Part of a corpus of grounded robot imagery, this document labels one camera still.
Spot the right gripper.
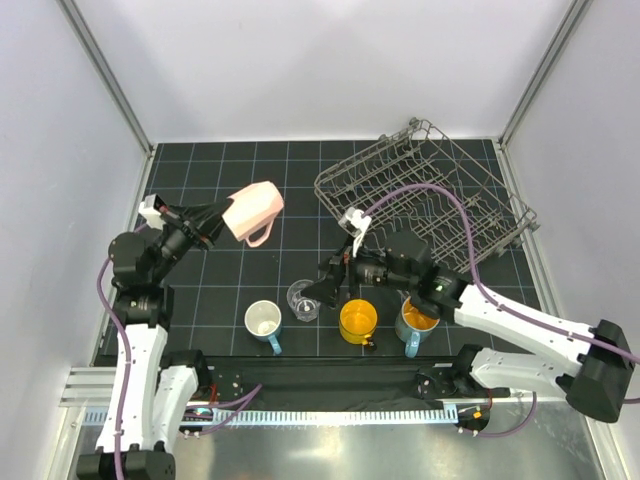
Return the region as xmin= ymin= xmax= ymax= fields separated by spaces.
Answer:
xmin=300 ymin=233 xmax=414 ymax=309

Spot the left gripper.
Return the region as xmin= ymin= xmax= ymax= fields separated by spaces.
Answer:
xmin=149 ymin=199 xmax=234 ymax=284

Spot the yellow mug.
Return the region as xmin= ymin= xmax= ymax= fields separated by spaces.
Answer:
xmin=339 ymin=299 xmax=378 ymax=351

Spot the pink faceted mug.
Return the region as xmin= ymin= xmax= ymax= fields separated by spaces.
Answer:
xmin=222 ymin=181 xmax=284 ymax=248

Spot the blue floral mug white inside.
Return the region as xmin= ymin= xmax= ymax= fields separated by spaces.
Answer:
xmin=244 ymin=300 xmax=282 ymax=355

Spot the blue mug orange inside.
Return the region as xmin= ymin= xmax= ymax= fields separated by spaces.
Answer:
xmin=394 ymin=297 xmax=439 ymax=358

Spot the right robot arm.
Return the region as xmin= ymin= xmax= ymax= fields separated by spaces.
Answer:
xmin=302 ymin=231 xmax=638 ymax=423

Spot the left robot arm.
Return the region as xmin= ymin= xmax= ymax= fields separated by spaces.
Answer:
xmin=76 ymin=194 xmax=232 ymax=479

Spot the clear drinking glass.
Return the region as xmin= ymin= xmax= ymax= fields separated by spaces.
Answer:
xmin=287 ymin=279 xmax=320 ymax=323

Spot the black grid cutting mat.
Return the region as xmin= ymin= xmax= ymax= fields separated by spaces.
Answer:
xmin=90 ymin=140 xmax=571 ymax=366

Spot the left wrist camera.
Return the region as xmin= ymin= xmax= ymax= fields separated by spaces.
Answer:
xmin=138 ymin=194 xmax=167 ymax=230

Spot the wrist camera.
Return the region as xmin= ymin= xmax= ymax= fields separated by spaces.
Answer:
xmin=138 ymin=194 xmax=167 ymax=230
xmin=338 ymin=207 xmax=372 ymax=258

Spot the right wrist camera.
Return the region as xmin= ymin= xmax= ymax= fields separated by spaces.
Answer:
xmin=338 ymin=207 xmax=372 ymax=258

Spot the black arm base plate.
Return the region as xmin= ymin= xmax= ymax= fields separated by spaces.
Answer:
xmin=207 ymin=356 xmax=509 ymax=412

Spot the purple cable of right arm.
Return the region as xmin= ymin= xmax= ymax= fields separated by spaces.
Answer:
xmin=364 ymin=182 xmax=640 ymax=366

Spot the grey wire dish rack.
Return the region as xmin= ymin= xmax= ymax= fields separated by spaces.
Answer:
xmin=314 ymin=118 xmax=538 ymax=272

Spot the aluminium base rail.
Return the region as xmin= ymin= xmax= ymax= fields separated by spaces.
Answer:
xmin=59 ymin=367 xmax=116 ymax=407

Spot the left aluminium frame post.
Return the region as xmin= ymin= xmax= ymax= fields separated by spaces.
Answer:
xmin=56 ymin=0 xmax=154 ymax=156

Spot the aluminium frame post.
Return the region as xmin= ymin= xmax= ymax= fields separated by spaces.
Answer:
xmin=56 ymin=0 xmax=154 ymax=156
xmin=498 ymin=0 xmax=593 ymax=149

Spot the white slotted cable duct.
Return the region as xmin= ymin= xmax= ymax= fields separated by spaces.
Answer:
xmin=82 ymin=404 xmax=459 ymax=428

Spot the right aluminium frame post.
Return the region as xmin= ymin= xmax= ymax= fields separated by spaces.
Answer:
xmin=498 ymin=0 xmax=593 ymax=149

